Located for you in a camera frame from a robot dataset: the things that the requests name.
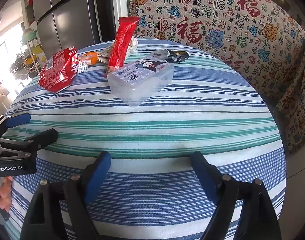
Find orange small wrapper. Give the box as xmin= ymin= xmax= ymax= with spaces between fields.
xmin=78 ymin=51 xmax=98 ymax=66

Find red snack bag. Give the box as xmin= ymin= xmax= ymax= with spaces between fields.
xmin=39 ymin=46 xmax=79 ymax=93

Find striped blue green tablecloth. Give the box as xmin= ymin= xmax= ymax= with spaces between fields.
xmin=4 ymin=39 xmax=286 ymax=239

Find black foil wrapper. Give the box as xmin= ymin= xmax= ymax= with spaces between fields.
xmin=149 ymin=49 xmax=189 ymax=63

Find patterned fu character blanket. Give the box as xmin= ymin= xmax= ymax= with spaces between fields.
xmin=127 ymin=0 xmax=305 ymax=153

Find shelf rack with bowls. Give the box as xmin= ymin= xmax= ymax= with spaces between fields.
xmin=10 ymin=28 xmax=46 ymax=80

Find grey refrigerator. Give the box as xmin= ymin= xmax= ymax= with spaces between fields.
xmin=32 ymin=0 xmax=103 ymax=55

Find tall red wrapper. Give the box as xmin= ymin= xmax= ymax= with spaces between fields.
xmin=105 ymin=16 xmax=140 ymax=76

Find clear plastic wipes pack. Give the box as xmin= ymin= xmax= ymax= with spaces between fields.
xmin=107 ymin=56 xmax=174 ymax=107

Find left hand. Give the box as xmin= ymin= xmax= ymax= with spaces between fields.
xmin=0 ymin=177 xmax=13 ymax=212

